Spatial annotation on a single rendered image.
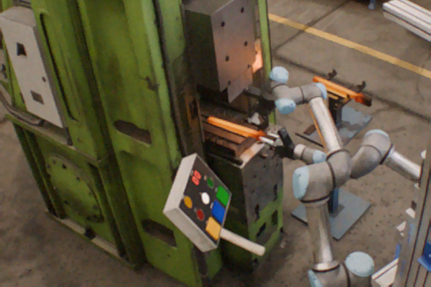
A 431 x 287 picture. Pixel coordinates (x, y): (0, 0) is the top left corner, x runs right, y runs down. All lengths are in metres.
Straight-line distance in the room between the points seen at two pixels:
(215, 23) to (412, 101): 2.78
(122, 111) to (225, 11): 0.77
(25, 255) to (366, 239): 2.33
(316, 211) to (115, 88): 1.20
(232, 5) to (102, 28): 0.60
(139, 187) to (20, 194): 1.56
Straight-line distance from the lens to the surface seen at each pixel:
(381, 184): 4.13
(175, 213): 2.39
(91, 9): 2.64
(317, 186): 2.15
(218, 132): 3.02
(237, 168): 2.93
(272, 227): 3.63
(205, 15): 2.47
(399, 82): 5.17
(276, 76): 2.39
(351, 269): 2.29
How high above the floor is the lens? 2.86
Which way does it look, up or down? 38 degrees down
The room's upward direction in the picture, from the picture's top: 8 degrees counter-clockwise
